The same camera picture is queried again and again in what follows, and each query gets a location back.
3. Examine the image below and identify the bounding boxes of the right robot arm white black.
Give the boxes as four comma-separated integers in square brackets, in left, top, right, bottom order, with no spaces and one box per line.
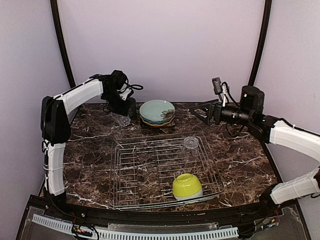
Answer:
[190,85,320,205]

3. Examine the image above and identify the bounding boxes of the wire dish rack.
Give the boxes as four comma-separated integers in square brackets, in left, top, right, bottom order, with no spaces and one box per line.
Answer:
[109,131,225,210]

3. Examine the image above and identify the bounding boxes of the light green flower plate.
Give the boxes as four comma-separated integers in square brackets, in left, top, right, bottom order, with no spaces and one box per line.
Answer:
[139,99,176,122]

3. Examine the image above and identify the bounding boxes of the lime green bowl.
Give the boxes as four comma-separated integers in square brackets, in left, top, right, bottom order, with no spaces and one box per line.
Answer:
[172,173,203,201]

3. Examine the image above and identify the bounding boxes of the left black frame post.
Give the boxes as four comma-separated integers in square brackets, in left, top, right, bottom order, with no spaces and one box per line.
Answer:
[50,0,76,88]

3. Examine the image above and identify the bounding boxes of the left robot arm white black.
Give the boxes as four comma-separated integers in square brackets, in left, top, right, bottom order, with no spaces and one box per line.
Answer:
[40,70,134,196]

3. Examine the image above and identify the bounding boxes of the right black frame post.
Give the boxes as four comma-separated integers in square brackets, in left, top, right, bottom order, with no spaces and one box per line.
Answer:
[247,0,272,86]

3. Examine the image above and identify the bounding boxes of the white slotted cable duct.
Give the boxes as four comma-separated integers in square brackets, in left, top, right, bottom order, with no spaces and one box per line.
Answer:
[31,213,240,240]

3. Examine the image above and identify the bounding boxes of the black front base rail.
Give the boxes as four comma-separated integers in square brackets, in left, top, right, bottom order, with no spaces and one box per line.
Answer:
[26,195,310,240]

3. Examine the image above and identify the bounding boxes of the clear glass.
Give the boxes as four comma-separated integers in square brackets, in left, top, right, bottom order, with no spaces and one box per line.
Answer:
[181,136,199,157]
[111,112,131,127]

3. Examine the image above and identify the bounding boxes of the grey mug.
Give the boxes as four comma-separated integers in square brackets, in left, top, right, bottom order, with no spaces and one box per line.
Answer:
[128,97,137,118]

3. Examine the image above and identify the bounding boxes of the blue dotted plate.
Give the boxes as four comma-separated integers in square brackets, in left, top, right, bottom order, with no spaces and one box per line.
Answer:
[140,117,175,125]

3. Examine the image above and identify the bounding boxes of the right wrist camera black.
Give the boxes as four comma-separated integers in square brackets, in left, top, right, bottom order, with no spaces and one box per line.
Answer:
[211,77,237,107]

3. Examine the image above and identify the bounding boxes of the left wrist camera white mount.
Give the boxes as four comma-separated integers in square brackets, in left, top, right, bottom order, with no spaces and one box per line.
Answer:
[117,83,144,101]

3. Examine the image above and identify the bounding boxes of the black frame post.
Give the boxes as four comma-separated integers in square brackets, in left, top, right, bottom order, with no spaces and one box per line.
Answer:
[50,0,76,88]
[247,0,272,86]

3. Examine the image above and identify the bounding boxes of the yellow dotted plate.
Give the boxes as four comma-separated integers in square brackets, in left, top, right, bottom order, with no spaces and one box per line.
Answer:
[142,121,171,128]

